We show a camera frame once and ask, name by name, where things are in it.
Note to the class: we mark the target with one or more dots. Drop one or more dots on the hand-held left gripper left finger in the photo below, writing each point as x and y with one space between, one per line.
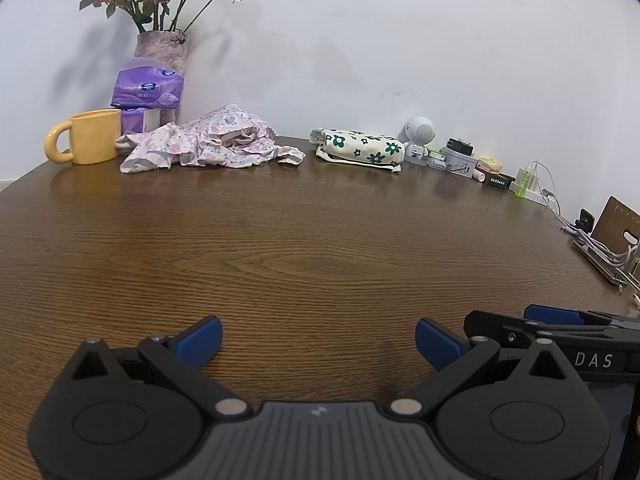
202 344

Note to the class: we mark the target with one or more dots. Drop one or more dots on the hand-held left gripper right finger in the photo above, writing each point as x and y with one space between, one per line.
435 346

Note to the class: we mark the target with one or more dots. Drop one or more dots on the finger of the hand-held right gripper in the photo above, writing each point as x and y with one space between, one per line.
550 315
505 331

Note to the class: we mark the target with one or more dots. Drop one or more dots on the cream dress with teal flowers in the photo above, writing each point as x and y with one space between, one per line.
360 147

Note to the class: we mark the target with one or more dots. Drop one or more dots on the black phone holder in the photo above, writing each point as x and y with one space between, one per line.
585 220

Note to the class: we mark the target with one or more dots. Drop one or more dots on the wooden board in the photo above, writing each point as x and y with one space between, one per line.
615 220

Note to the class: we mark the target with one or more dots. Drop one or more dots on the white power strip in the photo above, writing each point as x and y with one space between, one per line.
540 196

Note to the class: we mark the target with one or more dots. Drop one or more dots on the green liquid bottle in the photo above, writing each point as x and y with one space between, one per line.
524 185

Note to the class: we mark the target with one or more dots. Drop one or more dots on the black and red box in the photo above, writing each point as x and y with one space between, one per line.
499 182

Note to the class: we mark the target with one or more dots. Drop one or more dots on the white tube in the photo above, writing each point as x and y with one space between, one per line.
478 176

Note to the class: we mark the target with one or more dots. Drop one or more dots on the yellow round container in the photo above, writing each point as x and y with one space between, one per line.
490 165

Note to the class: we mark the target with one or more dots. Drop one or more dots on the grey tin box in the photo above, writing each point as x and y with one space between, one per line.
461 166

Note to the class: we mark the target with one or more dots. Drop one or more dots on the clear small box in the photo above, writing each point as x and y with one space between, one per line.
436 163

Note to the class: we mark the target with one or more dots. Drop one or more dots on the black charger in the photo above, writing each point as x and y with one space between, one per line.
460 146

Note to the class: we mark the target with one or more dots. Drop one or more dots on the green and white small box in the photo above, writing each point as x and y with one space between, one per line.
436 153

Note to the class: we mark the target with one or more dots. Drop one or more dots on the pink floral cloth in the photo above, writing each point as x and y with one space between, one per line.
200 142

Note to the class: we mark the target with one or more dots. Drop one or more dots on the white robot-shaped speaker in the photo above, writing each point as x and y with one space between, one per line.
420 135

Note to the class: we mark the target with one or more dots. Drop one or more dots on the purple tissue pack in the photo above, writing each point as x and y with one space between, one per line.
147 87
145 121

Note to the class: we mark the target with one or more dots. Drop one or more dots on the yellow mug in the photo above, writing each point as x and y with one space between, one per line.
95 137

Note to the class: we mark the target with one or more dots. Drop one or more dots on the fuzzy pink vase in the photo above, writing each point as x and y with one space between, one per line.
160 45

